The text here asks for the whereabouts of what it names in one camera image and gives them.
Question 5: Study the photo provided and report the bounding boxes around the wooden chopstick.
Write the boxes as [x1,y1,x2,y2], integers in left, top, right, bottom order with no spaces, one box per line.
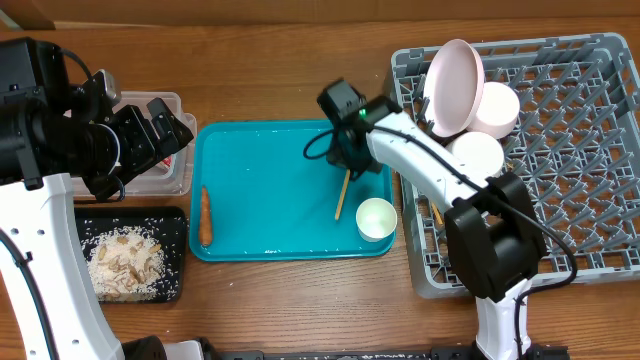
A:
[430,202,444,226]
[334,168,351,221]

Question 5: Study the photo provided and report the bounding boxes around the white plastic cup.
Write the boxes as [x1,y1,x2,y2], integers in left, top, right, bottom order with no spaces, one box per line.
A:
[356,198,397,242]

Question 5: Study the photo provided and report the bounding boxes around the large pink plate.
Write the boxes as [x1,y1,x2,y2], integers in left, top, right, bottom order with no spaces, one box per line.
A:
[423,39,485,138]

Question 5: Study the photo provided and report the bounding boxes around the rice and food scraps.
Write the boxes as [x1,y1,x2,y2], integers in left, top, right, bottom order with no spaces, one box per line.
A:
[79,214,184,304]

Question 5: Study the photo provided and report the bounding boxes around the white bowl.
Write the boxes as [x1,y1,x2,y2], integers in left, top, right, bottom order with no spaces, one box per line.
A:
[446,132,505,177]

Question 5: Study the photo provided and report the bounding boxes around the red snack wrapper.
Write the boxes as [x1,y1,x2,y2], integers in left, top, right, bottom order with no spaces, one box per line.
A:
[157,156,173,171]

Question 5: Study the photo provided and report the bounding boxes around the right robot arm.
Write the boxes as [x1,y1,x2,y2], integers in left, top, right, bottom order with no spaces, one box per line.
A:
[317,79,569,359]

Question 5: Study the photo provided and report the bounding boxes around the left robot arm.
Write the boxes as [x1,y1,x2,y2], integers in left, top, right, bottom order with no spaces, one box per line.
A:
[1,37,216,359]

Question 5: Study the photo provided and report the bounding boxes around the grey dishwasher rack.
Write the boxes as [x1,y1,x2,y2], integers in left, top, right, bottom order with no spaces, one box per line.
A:
[386,33,639,298]

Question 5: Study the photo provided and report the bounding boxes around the clear plastic bin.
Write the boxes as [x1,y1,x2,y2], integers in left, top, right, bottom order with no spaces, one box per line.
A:
[64,91,198,198]

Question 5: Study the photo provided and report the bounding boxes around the orange carrot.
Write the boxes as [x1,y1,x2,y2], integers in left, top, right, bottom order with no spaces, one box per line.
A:
[198,185,213,248]

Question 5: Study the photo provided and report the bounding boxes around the teal plastic serving tray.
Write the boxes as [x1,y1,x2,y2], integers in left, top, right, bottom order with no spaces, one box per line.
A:
[189,120,395,262]

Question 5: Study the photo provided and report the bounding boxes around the black plastic tray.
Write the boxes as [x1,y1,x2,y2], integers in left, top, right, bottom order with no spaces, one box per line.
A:
[73,205,190,305]

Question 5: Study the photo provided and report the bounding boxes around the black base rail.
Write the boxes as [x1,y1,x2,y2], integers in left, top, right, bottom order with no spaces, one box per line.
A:
[218,345,571,360]

